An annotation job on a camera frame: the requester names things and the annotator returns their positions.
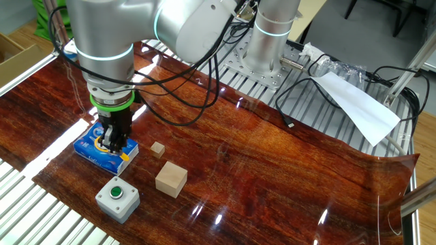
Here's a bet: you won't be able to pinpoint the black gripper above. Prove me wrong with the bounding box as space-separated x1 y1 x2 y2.
98 108 134 154

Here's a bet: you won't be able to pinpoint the yellow bubble ring wand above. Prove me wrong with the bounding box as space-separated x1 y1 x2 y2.
93 135 131 161

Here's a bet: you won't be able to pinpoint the blue tissue pack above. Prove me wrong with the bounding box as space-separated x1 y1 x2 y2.
73 121 140 176

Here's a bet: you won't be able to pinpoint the small wooden cube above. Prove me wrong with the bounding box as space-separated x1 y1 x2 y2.
150 141 166 159

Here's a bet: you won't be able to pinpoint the large wooden cube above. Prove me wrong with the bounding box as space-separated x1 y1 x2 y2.
155 161 189 199

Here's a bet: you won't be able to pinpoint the white box with green button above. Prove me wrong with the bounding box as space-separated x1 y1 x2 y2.
95 176 141 225

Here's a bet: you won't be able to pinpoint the cardboard box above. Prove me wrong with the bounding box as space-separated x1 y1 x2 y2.
0 32 52 89

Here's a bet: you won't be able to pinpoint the wood grain table mat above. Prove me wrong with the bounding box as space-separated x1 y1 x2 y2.
0 42 420 245

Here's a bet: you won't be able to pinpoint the green cloth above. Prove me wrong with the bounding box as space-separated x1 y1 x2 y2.
32 0 74 40

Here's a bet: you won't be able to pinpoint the metal cylinder connector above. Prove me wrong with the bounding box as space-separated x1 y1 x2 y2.
279 56 306 72

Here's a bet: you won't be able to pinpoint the crumpled white tissue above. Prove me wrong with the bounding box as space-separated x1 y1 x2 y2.
299 42 326 62

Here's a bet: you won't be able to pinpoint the clear plastic bag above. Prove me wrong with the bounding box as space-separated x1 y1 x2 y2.
316 56 367 89

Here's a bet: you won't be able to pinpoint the white paper sheet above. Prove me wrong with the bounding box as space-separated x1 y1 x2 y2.
310 71 401 148

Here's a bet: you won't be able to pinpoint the black chair legs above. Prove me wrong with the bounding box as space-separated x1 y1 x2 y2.
343 0 420 38

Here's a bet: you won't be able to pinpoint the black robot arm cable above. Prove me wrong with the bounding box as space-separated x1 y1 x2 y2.
47 5 260 127

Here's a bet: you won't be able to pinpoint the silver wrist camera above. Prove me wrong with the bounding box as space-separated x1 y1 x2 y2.
63 40 81 63

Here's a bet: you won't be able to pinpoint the aluminium frame post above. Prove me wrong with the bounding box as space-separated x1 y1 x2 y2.
400 176 436 218
383 32 436 106
42 0 72 57

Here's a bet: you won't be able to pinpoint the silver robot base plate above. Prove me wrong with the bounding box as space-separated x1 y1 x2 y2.
223 29 309 91

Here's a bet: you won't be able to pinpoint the black USB cable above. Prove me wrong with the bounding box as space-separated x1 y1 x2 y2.
274 77 341 129

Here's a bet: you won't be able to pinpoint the grey cable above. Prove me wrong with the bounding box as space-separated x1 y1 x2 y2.
384 135 408 157

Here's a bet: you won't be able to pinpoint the black cable bundle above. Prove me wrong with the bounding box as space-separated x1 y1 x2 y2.
366 66 431 137

